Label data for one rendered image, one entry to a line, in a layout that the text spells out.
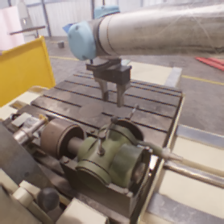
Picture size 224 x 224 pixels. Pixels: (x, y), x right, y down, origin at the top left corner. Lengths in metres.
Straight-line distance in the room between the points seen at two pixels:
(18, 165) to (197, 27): 0.46
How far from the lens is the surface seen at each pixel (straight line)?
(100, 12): 0.49
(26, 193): 0.40
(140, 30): 0.24
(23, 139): 0.74
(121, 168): 0.58
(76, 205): 0.46
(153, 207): 1.11
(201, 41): 0.21
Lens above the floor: 1.76
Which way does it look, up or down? 37 degrees down
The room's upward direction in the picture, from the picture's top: 4 degrees counter-clockwise
